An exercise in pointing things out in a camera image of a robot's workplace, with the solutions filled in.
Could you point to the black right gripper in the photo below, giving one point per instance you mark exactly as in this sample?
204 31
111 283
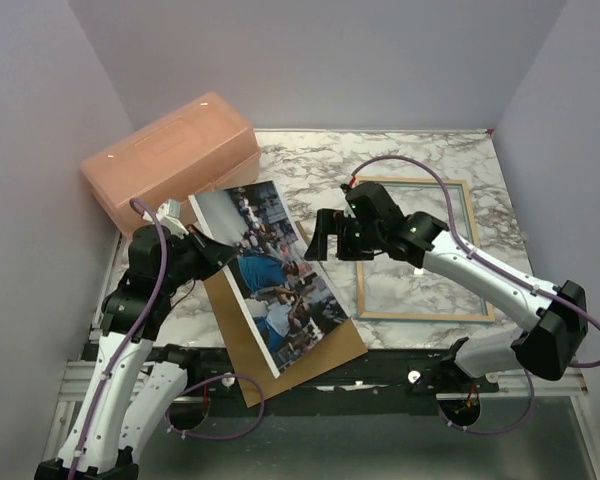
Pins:
332 221

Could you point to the blue wooden picture frame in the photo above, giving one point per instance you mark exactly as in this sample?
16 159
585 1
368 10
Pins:
391 290

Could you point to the printed photo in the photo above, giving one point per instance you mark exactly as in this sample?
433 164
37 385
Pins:
254 219

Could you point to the aluminium mounting rail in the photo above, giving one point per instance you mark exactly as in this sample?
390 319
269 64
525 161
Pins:
370 372

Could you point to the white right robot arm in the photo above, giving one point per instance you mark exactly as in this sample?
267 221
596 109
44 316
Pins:
549 320

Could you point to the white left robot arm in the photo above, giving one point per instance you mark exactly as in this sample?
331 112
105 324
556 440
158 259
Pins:
115 420

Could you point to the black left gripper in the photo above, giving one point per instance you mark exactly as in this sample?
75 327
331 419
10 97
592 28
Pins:
215 254

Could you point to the translucent orange plastic box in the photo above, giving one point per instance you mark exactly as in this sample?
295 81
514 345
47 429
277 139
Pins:
203 146

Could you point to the brown cardboard backing board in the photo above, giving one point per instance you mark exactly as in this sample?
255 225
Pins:
300 360

